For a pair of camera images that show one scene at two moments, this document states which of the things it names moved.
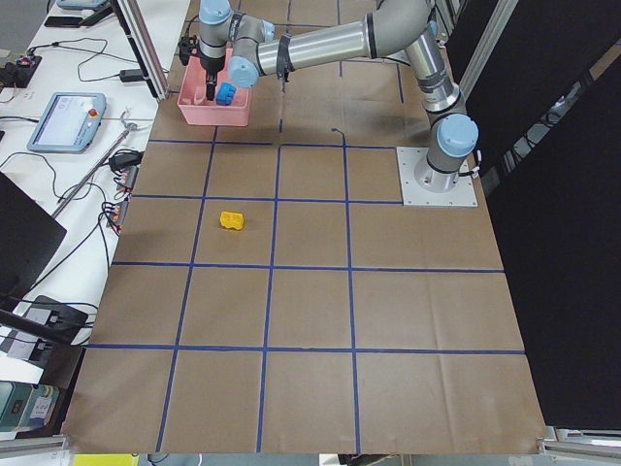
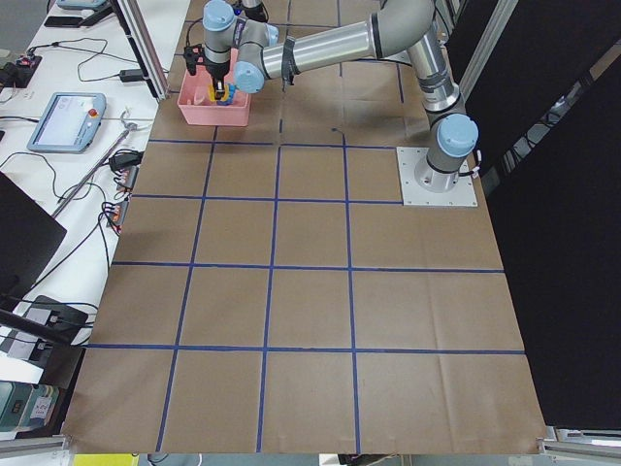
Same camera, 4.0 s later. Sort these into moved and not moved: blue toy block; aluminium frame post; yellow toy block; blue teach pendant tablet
Moved: yellow toy block
Not moved: aluminium frame post; blue teach pendant tablet; blue toy block
